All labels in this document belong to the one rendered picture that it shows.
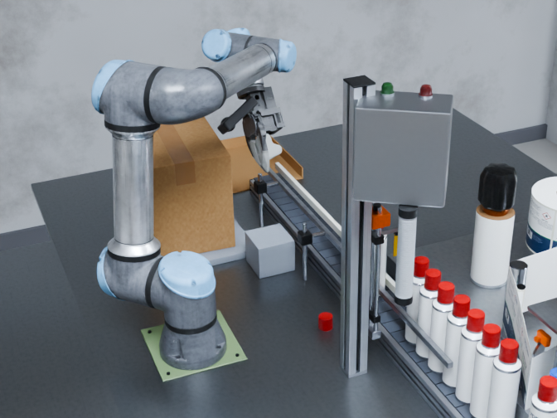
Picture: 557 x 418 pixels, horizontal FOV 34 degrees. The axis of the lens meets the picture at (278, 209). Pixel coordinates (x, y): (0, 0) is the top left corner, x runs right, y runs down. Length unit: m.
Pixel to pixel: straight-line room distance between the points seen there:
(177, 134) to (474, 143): 1.09
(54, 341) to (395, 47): 2.76
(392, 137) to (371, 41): 2.80
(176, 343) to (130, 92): 0.56
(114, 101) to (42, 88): 2.14
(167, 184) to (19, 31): 1.75
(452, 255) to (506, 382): 0.67
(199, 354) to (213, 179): 0.51
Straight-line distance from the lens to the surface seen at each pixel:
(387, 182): 1.68
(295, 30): 4.22
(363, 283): 1.86
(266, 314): 2.18
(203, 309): 1.95
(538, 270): 2.04
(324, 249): 2.33
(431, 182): 1.67
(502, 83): 4.92
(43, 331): 2.22
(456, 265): 2.29
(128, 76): 1.84
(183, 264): 1.94
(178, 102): 1.80
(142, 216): 1.94
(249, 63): 2.00
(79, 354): 2.12
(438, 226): 2.55
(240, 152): 2.97
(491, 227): 2.13
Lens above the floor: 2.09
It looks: 29 degrees down
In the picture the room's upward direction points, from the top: 2 degrees counter-clockwise
